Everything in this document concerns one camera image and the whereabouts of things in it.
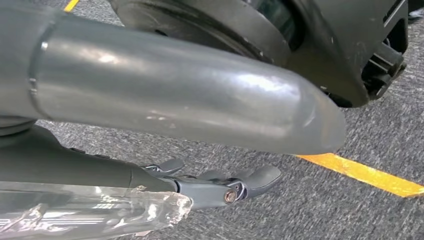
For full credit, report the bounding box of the clear plastic wrap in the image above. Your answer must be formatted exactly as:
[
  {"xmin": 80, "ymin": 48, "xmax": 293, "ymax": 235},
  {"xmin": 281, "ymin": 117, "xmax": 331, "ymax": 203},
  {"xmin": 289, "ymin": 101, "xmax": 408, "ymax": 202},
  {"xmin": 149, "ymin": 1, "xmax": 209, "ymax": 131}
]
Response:
[{"xmin": 0, "ymin": 181, "xmax": 194, "ymax": 240}]

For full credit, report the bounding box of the dark robot lower body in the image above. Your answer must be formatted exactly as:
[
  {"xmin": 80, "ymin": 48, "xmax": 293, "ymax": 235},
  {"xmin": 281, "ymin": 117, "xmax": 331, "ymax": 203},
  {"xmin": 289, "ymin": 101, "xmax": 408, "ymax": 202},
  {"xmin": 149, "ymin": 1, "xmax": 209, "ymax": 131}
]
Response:
[{"xmin": 109, "ymin": 0, "xmax": 410, "ymax": 109}]

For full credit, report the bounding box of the yellow floor tape marking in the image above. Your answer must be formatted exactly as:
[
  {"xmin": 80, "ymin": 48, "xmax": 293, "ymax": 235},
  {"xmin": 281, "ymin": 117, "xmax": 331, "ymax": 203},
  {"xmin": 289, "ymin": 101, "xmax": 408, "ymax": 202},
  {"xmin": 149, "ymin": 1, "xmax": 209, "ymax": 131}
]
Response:
[{"xmin": 63, "ymin": 0, "xmax": 424, "ymax": 199}]

